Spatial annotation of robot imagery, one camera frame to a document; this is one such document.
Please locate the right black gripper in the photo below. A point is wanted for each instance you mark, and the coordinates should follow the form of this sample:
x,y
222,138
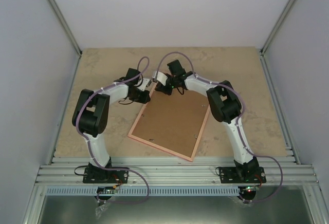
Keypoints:
x,y
163,90

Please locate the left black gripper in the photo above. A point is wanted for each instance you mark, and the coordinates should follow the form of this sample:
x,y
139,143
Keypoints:
x,y
145,99

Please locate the brown cardboard backing board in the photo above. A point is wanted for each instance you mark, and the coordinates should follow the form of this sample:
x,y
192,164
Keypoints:
x,y
169,123

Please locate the pink wooden picture frame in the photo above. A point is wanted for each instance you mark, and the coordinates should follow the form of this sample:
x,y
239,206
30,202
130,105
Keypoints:
x,y
133,134

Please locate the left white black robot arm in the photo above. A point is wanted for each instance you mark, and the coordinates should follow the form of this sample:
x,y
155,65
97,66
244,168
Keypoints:
x,y
90,119

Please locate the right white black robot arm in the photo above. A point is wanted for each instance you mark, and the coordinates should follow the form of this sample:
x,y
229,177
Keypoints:
x,y
225,107

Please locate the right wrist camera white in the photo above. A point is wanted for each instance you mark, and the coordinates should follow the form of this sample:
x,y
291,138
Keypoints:
x,y
159,77

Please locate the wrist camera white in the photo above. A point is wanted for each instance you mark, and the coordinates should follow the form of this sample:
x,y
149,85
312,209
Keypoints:
x,y
159,77
144,84

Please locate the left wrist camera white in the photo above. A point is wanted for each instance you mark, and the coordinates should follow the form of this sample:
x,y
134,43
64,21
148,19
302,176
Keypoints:
x,y
144,84

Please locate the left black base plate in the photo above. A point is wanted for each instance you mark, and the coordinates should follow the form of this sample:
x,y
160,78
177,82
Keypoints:
x,y
93,174

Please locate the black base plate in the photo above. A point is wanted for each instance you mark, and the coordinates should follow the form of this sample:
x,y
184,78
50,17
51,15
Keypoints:
x,y
233,175
93,174

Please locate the aluminium rail base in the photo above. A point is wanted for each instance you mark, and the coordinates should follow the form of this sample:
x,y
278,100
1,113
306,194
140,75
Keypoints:
x,y
300,199

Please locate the grey slotted cable duct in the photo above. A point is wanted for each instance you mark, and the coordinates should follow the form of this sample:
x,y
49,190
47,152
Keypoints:
x,y
143,191

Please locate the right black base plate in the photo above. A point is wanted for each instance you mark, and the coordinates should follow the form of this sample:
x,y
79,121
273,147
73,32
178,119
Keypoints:
x,y
233,175

